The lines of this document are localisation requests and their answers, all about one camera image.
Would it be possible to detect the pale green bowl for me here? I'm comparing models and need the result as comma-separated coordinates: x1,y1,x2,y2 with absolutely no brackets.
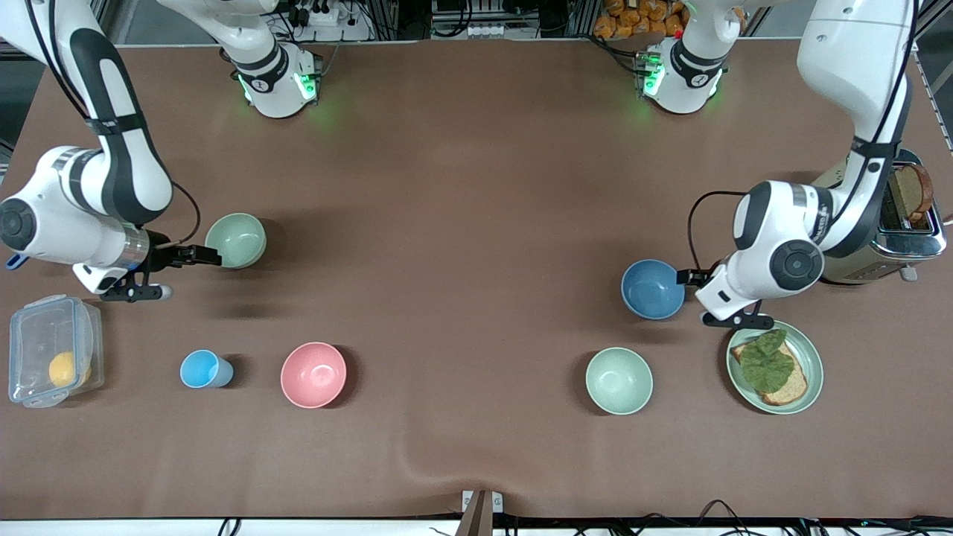
585,347,654,415
205,213,267,269

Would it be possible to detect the blue bowl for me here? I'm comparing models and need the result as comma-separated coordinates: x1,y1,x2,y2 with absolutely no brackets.
621,259,686,321

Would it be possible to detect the pink bowl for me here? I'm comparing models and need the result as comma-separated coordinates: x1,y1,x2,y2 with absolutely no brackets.
281,342,348,409

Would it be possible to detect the green lettuce leaf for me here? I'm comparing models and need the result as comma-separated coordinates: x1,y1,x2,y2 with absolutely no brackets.
739,328,797,395

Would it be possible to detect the light blue cup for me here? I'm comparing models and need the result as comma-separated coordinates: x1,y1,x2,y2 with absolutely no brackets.
179,349,235,389

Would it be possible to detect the pale green plate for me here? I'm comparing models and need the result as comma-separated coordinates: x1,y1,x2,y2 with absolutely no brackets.
726,319,825,415

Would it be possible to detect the brown bread slice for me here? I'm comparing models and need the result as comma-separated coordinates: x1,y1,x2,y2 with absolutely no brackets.
730,339,809,406

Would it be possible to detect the clear plastic lidded container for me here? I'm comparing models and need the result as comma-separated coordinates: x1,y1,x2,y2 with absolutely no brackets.
8,295,105,409

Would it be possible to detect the yellow lemon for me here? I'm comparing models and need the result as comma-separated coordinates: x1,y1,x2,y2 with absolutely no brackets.
48,351,92,389

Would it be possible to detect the beige and chrome toaster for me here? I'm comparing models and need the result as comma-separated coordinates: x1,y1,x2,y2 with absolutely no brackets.
817,147,949,285

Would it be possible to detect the brown toast slice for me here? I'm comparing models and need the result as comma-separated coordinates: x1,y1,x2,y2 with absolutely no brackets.
891,163,935,223

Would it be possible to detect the bag of orange buns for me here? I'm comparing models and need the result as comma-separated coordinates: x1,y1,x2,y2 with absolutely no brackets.
593,0,747,40

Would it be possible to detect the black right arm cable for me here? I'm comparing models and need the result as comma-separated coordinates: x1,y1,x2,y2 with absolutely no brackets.
170,181,202,248

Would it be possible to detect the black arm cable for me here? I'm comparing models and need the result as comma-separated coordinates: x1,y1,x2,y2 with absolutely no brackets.
170,181,202,248
686,191,748,273

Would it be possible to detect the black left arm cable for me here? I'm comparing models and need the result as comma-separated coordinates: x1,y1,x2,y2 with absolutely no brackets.
686,191,748,273

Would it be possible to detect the black looped floor cable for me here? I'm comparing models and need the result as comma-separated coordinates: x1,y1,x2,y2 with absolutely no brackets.
640,500,754,536

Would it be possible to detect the metal table edge bracket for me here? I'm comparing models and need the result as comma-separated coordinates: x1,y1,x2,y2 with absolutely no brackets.
456,489,504,536

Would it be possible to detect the aluminium frame profile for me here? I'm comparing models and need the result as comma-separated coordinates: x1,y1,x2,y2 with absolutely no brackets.
914,0,953,55

